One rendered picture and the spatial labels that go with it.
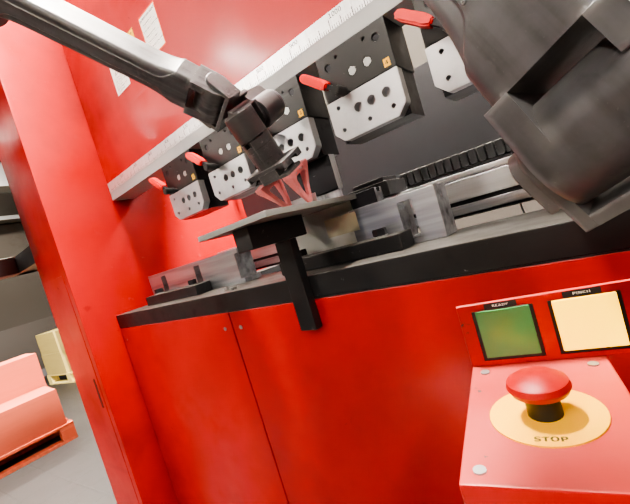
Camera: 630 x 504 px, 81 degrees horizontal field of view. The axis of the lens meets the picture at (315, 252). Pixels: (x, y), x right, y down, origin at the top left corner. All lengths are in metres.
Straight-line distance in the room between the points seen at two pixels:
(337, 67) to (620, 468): 0.68
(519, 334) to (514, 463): 0.14
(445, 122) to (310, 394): 0.86
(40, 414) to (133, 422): 2.06
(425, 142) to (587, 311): 0.94
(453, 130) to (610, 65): 1.02
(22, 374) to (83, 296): 2.44
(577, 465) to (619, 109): 0.19
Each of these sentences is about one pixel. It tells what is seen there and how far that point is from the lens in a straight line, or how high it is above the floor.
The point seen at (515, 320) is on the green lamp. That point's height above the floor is 0.82.
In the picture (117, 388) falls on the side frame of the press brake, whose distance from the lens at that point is 1.43.
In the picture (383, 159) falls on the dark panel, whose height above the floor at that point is 1.12.
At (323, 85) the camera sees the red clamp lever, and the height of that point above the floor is 1.20.
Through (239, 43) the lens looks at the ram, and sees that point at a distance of 0.94.
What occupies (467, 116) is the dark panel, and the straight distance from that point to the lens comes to 1.21.
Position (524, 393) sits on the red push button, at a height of 0.81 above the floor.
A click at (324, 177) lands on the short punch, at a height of 1.06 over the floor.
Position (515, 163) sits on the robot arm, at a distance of 0.23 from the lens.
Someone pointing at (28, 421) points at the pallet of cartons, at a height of 0.27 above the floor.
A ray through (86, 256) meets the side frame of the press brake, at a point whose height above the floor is 1.09.
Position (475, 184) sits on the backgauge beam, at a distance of 0.93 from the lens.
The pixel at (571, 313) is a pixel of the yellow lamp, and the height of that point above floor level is 0.82.
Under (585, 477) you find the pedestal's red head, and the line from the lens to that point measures 0.27.
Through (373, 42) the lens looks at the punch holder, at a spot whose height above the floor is 1.23.
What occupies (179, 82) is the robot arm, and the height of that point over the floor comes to 1.25.
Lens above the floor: 0.95
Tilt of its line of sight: 3 degrees down
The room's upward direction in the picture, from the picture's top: 17 degrees counter-clockwise
